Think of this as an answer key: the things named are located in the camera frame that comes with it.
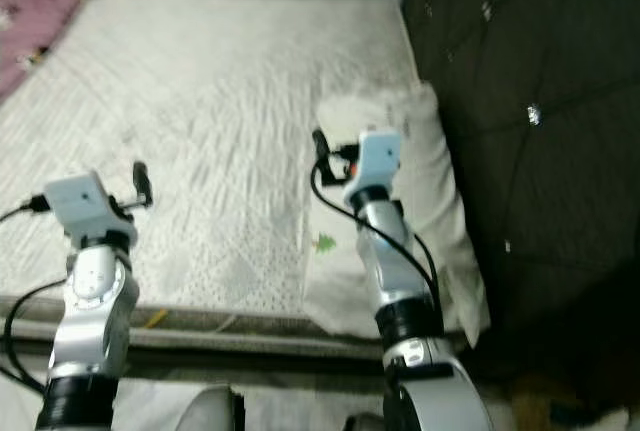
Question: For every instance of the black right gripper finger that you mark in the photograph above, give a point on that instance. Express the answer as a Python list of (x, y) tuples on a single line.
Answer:
[(320, 149)]

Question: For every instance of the white printed pillow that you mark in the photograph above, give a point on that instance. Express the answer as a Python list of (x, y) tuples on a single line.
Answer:
[(335, 281)]

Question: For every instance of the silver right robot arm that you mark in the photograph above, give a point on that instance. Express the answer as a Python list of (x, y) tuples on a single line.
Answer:
[(395, 271)]

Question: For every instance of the white quilted mattress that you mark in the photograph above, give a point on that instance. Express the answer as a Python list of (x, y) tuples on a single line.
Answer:
[(220, 101)]

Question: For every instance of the purple cartoon print blanket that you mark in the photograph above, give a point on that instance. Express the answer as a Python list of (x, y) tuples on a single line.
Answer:
[(30, 21)]

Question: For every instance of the dark tufted headboard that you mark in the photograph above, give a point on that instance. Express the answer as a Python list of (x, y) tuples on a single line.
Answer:
[(530, 51)]

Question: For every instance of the grey robot left leg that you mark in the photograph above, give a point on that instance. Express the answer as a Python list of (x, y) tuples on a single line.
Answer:
[(210, 411)]

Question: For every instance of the grey robot leg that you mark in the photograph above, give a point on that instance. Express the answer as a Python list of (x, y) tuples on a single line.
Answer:
[(210, 411), (360, 424)]

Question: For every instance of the grey robot right leg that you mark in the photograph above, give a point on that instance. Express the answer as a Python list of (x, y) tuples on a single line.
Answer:
[(360, 424)]

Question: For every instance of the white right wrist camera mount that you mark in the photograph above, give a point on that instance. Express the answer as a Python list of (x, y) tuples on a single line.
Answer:
[(375, 159)]

